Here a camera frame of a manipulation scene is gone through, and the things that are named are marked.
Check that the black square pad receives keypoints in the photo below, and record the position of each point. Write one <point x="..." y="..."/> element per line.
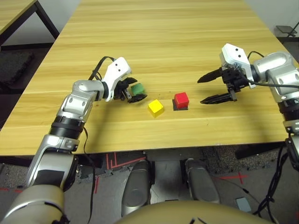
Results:
<point x="181" y="109"/>

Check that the grey left robot foot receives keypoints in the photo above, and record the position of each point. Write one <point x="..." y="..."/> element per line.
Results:
<point x="136" y="189"/>

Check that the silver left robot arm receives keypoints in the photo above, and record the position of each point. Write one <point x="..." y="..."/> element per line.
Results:
<point x="77" y="102"/>

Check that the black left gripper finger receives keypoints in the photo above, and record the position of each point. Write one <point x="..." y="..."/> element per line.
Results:
<point x="137" y="98"/>
<point x="130" y="81"/>

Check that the grey robot foot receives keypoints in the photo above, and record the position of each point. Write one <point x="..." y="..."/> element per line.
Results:
<point x="136" y="189"/>
<point x="201" y="182"/>

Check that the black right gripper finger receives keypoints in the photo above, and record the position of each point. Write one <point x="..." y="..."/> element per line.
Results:
<point x="217" y="99"/>
<point x="211" y="76"/>

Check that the black folding stool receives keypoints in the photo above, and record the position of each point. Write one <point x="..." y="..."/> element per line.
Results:
<point x="286" y="29"/>

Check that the black foam floor mat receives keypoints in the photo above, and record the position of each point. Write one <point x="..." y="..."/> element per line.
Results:
<point x="14" y="65"/>

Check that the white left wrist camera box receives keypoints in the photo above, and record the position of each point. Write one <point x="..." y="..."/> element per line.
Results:
<point x="116" y="70"/>

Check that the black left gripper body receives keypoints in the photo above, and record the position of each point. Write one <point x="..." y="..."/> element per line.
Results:
<point x="120" y="91"/>

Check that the yellow cube block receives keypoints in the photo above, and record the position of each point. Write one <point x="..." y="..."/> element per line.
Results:
<point x="155" y="107"/>

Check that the green cube block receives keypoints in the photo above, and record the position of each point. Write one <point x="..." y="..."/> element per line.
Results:
<point x="137" y="89"/>

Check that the tan robot torso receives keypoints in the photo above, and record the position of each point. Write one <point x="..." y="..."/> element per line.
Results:
<point x="177" y="213"/>

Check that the grey right robot foot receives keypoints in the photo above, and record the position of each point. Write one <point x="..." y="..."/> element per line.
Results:
<point x="201" y="182"/>

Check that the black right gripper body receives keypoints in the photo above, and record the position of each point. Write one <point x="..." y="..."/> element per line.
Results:
<point x="233" y="78"/>

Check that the red cube block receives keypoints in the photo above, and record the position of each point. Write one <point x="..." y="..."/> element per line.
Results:
<point x="181" y="99"/>

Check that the small grey flat floor box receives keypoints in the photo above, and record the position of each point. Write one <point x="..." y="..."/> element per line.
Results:
<point x="243" y="204"/>

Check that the black main table frame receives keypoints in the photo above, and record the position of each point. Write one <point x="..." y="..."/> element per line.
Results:
<point x="257" y="150"/>

